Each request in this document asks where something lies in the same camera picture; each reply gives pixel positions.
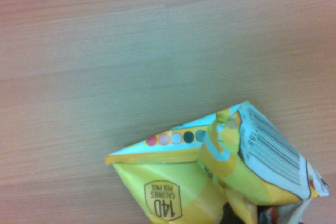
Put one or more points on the yellow chip bag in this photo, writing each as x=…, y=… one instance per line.
x=199, y=182

